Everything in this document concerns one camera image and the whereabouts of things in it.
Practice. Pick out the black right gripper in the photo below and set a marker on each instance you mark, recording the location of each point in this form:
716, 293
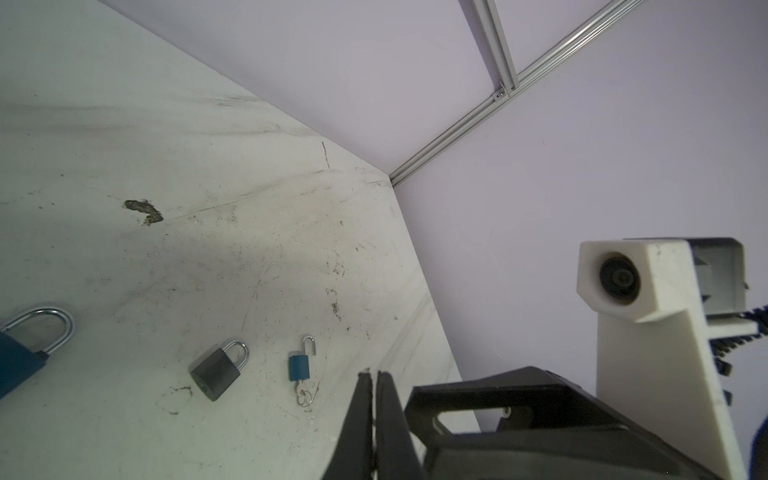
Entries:
556, 431

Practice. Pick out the blue padlock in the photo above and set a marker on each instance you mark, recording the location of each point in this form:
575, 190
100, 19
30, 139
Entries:
19, 362
299, 362

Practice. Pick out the aluminium frame profiles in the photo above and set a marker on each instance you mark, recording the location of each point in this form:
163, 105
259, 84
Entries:
512, 82

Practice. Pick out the small grey padlock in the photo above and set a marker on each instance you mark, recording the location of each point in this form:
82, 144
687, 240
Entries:
220, 369

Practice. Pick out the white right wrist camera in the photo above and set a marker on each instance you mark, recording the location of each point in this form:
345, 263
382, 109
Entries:
661, 303

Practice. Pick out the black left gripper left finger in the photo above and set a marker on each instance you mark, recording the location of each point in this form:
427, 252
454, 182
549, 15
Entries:
353, 457

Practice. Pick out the silver key with ring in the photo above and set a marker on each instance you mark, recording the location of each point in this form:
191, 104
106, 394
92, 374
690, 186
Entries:
304, 394

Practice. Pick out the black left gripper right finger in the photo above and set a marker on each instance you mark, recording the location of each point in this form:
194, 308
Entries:
396, 457

